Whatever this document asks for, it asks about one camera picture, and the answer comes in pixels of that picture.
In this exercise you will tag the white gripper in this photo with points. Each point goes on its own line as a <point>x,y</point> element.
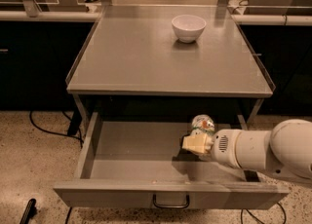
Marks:
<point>223,146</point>

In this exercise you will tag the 7up soda can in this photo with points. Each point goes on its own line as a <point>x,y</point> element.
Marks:
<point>202,124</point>

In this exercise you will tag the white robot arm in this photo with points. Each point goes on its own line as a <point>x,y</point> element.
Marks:
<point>284,153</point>

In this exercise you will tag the grey open top drawer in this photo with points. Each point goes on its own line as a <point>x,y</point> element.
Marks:
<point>123,164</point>

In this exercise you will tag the white ceramic bowl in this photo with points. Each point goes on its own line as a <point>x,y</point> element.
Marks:
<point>188,28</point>

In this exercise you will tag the grey cabinet table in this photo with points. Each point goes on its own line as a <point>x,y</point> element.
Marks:
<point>133,50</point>

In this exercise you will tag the black object on floor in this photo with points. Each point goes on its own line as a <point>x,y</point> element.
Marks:
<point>29,211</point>

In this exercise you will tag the left dark counter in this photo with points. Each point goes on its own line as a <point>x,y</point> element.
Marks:
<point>39,41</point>

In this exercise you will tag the black drawer handle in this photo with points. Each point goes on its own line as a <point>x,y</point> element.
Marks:
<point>167,203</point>

